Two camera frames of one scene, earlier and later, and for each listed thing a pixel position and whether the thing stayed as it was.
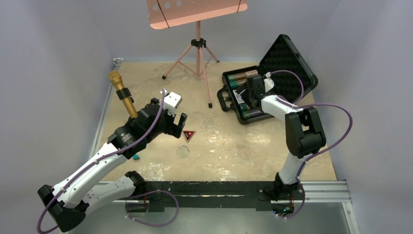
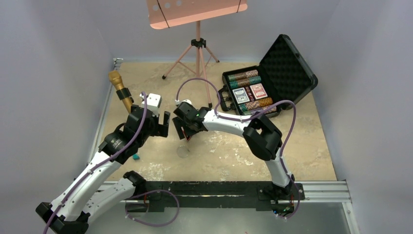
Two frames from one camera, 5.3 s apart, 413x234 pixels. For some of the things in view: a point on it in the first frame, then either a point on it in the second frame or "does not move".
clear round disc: x=182 y=151 does not move
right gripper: x=249 y=103 → x=179 y=123
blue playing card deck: x=238 y=96 does not move
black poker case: x=283 y=71 does not move
